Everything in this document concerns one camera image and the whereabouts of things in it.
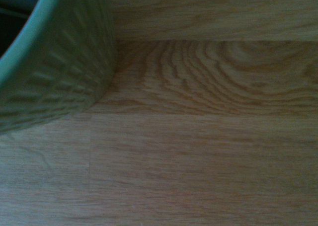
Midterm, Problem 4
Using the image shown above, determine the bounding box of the green textured ceramic utensil holder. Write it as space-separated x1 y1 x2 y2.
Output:
0 0 118 136

